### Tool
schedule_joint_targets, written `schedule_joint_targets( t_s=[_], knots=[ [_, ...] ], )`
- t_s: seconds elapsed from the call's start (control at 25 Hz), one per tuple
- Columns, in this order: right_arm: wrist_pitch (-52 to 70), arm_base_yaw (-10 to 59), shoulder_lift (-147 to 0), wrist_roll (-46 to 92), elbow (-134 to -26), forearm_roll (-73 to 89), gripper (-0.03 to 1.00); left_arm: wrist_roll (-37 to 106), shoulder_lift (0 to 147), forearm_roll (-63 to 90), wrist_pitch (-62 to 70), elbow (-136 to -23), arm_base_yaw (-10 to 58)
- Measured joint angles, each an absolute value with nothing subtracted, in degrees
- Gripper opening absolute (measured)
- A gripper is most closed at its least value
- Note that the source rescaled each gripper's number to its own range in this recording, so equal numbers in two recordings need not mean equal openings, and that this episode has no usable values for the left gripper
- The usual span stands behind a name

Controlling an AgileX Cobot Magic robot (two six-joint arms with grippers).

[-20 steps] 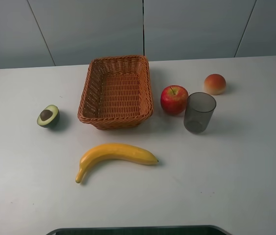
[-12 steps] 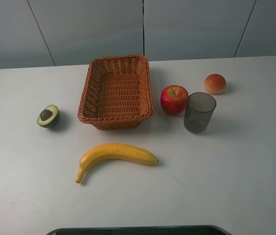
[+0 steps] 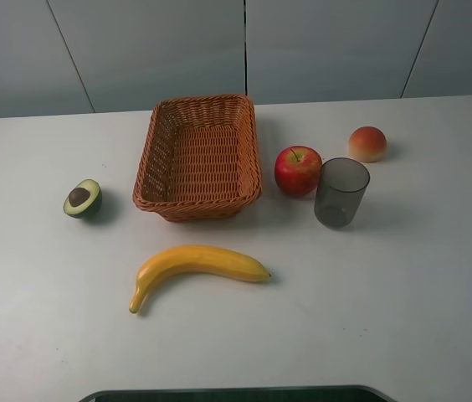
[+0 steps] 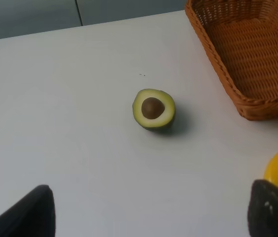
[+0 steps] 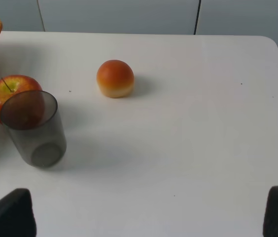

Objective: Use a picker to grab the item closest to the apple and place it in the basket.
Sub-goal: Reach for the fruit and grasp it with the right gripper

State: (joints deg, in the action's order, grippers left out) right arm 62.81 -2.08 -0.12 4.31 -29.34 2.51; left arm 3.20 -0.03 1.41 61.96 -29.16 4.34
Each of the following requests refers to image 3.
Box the grey translucent plastic cup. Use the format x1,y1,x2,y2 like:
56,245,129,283
314,157,371,229

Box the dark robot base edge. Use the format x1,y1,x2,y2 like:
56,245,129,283
82,385,392,401

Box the brown wicker basket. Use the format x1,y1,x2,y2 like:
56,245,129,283
132,94,262,222

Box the yellow banana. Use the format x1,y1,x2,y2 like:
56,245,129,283
129,245,271,314

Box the red apple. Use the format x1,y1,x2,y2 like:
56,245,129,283
274,146,322,198

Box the round bread bun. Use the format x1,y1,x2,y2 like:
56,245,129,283
348,126,387,163

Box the halved avocado with pit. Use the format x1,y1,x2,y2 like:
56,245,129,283
63,179,103,219

